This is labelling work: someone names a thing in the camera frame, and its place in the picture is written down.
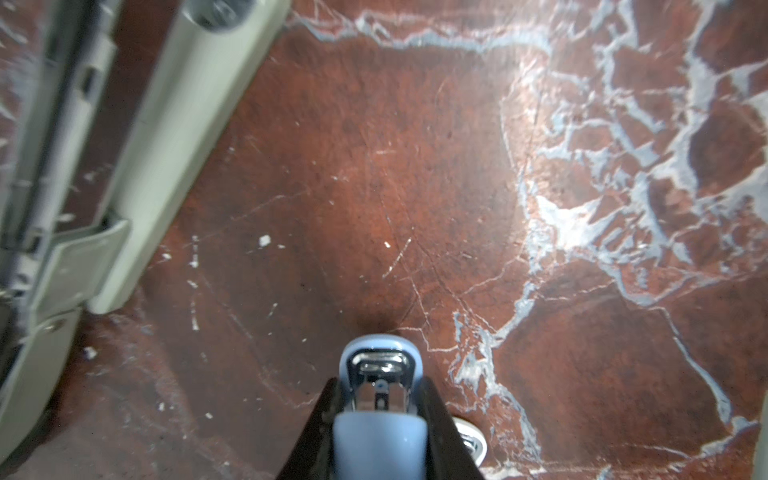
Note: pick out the white mini stapler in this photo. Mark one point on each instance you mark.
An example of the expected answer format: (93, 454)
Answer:
(473, 439)

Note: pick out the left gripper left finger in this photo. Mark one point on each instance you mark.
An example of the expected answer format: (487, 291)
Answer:
(312, 455)

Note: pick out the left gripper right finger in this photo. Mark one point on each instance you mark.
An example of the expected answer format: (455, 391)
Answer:
(447, 456)

